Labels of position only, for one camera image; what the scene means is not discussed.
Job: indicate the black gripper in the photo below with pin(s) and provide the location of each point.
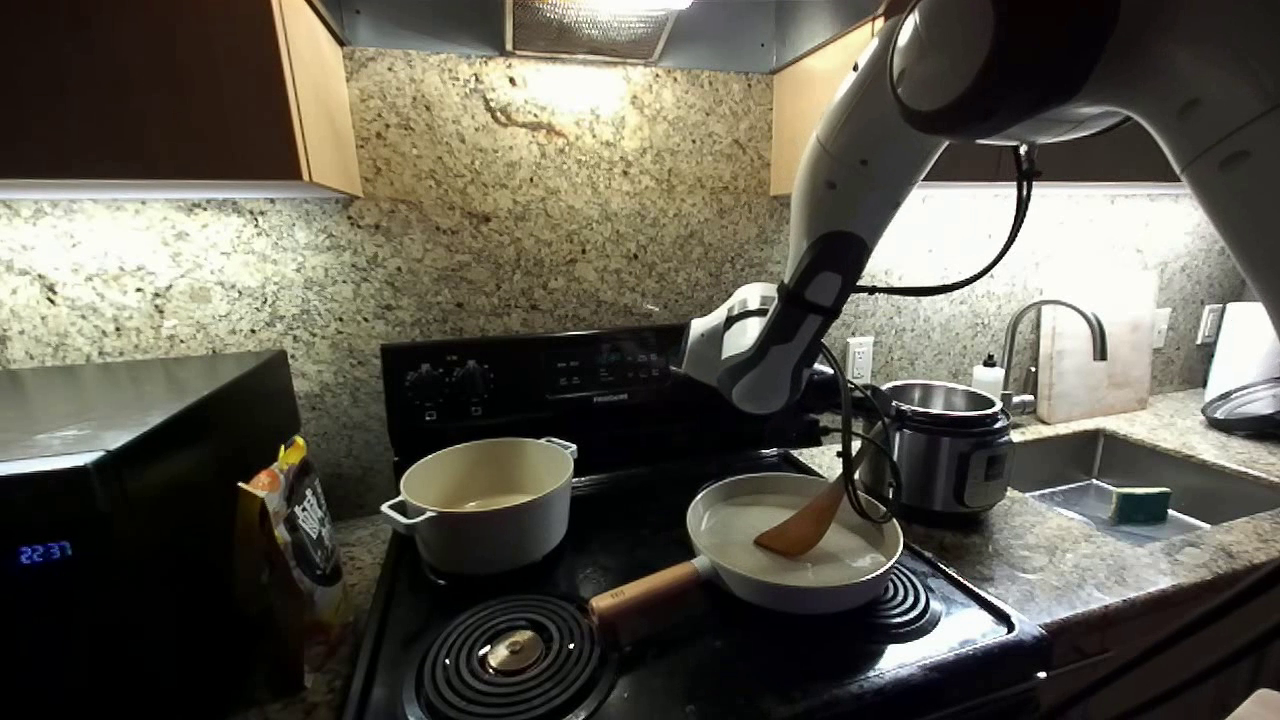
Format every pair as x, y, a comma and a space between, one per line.
820, 403

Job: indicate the wooden spatula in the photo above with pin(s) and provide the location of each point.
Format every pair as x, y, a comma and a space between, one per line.
802, 532

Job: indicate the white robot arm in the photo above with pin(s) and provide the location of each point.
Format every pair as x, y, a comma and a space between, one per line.
883, 145

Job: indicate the stainless steel pressure cooker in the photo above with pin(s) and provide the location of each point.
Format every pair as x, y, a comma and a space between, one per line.
946, 461

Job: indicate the small soap bottle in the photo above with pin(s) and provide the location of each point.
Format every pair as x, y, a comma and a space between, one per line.
989, 379

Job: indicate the black coil burner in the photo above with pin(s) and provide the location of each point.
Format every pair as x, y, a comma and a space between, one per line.
915, 606
461, 667

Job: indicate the chrome faucet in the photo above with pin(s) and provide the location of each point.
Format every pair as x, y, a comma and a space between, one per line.
1055, 309

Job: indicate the white cutting board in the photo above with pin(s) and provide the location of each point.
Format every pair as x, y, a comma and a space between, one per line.
1113, 373

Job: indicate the black electric stove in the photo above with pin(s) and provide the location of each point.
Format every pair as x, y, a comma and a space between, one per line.
603, 385

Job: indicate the green sponge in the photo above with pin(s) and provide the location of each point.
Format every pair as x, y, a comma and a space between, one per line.
1142, 505

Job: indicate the stainless steel sink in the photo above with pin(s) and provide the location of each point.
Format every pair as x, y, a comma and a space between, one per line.
1175, 484

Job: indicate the dark wooden upper cabinet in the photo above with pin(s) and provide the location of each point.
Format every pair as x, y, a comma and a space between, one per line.
146, 80
802, 120

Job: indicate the black round object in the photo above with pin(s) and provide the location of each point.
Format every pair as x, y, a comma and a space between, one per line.
1246, 406

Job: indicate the white countertop appliance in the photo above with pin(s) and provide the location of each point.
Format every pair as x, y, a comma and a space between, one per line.
1242, 354

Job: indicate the steel range hood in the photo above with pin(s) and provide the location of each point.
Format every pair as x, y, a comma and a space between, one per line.
603, 32

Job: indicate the dark snack bag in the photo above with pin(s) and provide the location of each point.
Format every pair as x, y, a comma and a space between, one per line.
301, 514

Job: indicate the black microwave oven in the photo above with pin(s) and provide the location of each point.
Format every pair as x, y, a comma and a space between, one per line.
123, 532

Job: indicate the white wall outlet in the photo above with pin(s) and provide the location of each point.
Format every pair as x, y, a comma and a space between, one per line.
860, 359
1204, 327

